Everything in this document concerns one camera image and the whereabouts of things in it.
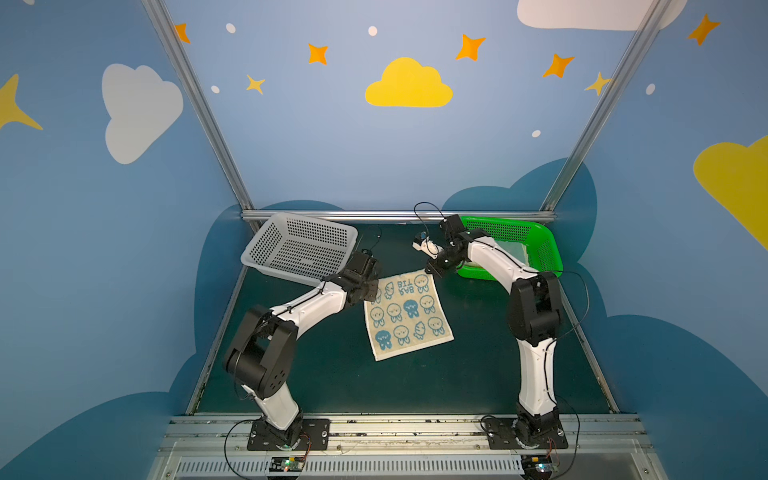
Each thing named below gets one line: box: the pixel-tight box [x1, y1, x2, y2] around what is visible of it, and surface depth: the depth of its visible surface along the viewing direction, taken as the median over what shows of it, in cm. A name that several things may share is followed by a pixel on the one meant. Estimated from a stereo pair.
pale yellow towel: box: [495, 240, 529, 266], surface depth 113 cm
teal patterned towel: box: [364, 270, 455, 362], surface depth 97 cm
